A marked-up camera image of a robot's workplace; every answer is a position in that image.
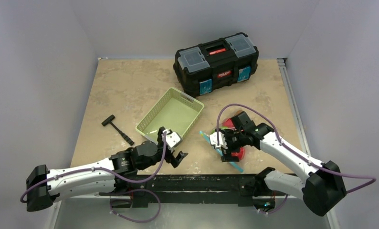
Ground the clear zip bag blue seal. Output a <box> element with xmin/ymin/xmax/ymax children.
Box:
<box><xmin>199</xmin><ymin>109</ymin><xmax>245</xmax><ymax>173</ymax></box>

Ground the red fake apple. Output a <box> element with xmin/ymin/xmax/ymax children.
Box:
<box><xmin>231</xmin><ymin>147</ymin><xmax>245</xmax><ymax>162</ymax></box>

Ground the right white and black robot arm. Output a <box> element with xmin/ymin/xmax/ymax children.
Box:
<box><xmin>209</xmin><ymin>112</ymin><xmax>347</xmax><ymax>216</ymax></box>

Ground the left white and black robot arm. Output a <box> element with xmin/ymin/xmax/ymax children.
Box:
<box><xmin>20</xmin><ymin>127</ymin><xmax>188</xmax><ymax>212</ymax></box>

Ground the red fake strawberry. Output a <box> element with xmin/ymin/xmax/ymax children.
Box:
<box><xmin>221</xmin><ymin>118</ymin><xmax>235</xmax><ymax>129</ymax></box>

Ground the light green perforated plastic basket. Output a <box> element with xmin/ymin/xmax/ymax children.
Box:
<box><xmin>136</xmin><ymin>87</ymin><xmax>204</xmax><ymax>142</ymax></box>

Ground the black toolbox with clear lids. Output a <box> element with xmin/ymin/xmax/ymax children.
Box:
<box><xmin>173</xmin><ymin>32</ymin><xmax>259</xmax><ymax>98</ymax></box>

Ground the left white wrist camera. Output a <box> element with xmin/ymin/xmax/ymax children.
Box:
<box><xmin>164</xmin><ymin>129</ymin><xmax>182</xmax><ymax>152</ymax></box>

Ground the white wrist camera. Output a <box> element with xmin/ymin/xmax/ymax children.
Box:
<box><xmin>164</xmin><ymin>129</ymin><xmax>182</xmax><ymax>152</ymax></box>
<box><xmin>209</xmin><ymin>131</ymin><xmax>227</xmax><ymax>150</ymax></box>

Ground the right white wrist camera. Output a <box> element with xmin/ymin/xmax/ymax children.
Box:
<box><xmin>209</xmin><ymin>131</ymin><xmax>227</xmax><ymax>150</ymax></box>

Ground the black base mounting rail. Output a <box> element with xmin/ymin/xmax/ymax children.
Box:
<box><xmin>99</xmin><ymin>174</ymin><xmax>283</xmax><ymax>210</ymax></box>

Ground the black T-handle tool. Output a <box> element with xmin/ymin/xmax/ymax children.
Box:
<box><xmin>101</xmin><ymin>114</ymin><xmax>135</xmax><ymax>146</ymax></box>

